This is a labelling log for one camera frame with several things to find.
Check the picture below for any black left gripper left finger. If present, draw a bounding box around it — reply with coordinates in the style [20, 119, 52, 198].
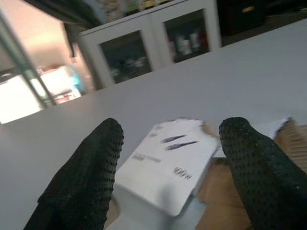
[24, 117, 125, 230]

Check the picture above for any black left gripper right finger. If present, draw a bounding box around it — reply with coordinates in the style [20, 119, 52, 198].
[218, 116, 307, 230]

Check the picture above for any torn white cardboard box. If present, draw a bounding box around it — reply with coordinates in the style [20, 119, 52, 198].
[105, 116, 299, 230]

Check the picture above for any turquoise blue object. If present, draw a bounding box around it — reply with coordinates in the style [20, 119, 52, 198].
[71, 70, 84, 96]

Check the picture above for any white storage container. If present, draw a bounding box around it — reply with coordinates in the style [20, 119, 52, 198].
[0, 66, 82, 125]

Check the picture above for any white glass-door cabinet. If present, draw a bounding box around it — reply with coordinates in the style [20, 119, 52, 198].
[79, 0, 223, 91]

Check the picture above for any black storage box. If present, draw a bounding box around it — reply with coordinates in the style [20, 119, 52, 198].
[217, 0, 307, 47]

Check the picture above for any green metal shelf frame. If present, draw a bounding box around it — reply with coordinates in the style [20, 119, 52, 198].
[0, 11, 57, 111]

